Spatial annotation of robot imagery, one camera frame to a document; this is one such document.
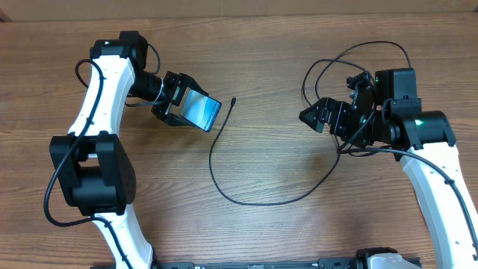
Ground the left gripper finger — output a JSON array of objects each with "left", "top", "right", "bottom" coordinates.
[
  {"left": 161, "top": 113, "right": 196, "bottom": 127},
  {"left": 178, "top": 73, "right": 209, "bottom": 96}
]

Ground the Samsung Galaxy smartphone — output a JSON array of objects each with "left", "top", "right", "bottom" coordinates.
[{"left": 180, "top": 90, "right": 222, "bottom": 132}]

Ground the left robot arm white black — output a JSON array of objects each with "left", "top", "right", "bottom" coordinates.
[{"left": 49, "top": 31, "right": 222, "bottom": 268}]

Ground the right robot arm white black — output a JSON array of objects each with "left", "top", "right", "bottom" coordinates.
[{"left": 299, "top": 67, "right": 477, "bottom": 268}]

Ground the cardboard board backdrop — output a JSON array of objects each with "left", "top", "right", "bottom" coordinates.
[{"left": 1, "top": 0, "right": 477, "bottom": 22}]

